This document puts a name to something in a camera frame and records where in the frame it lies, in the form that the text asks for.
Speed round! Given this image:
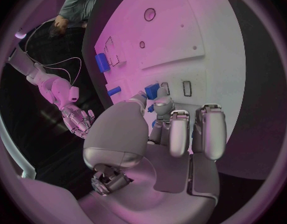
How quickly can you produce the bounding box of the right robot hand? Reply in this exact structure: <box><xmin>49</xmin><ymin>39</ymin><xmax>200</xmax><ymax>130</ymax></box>
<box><xmin>60</xmin><ymin>104</ymin><xmax>97</xmax><ymax>140</ymax></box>

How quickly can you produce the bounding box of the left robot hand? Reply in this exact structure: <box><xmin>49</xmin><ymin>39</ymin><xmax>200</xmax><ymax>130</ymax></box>
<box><xmin>77</xmin><ymin>87</ymin><xmax>228</xmax><ymax>224</ymax></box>

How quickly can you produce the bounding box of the thin blue cylinder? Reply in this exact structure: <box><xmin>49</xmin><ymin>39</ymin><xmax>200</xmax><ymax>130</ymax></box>
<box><xmin>107</xmin><ymin>86</ymin><xmax>123</xmax><ymax>97</ymax></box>

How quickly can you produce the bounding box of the blue plug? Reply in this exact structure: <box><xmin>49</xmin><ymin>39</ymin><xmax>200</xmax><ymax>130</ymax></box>
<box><xmin>144</xmin><ymin>83</ymin><xmax>160</xmax><ymax>101</ymax></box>

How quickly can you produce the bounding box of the white task board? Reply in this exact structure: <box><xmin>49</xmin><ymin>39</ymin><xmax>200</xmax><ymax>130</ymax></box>
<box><xmin>94</xmin><ymin>0</ymin><xmax>247</xmax><ymax>155</ymax></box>

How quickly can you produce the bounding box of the large blue cylinder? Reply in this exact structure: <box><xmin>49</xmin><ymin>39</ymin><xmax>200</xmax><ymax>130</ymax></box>
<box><xmin>94</xmin><ymin>52</ymin><xmax>112</xmax><ymax>73</ymax></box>

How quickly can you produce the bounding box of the glowing light bar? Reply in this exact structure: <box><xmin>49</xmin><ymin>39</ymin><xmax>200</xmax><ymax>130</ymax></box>
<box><xmin>14</xmin><ymin>28</ymin><xmax>28</xmax><ymax>40</ymax></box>

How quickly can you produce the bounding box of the person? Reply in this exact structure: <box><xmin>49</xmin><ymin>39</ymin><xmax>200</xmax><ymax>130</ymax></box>
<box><xmin>47</xmin><ymin>0</ymin><xmax>101</xmax><ymax>39</ymax></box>

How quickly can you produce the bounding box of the white cable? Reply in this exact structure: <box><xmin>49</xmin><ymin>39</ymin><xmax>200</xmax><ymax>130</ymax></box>
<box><xmin>40</xmin><ymin>57</ymin><xmax>83</xmax><ymax>87</ymax></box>
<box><xmin>24</xmin><ymin>21</ymin><xmax>48</xmax><ymax>64</ymax></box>

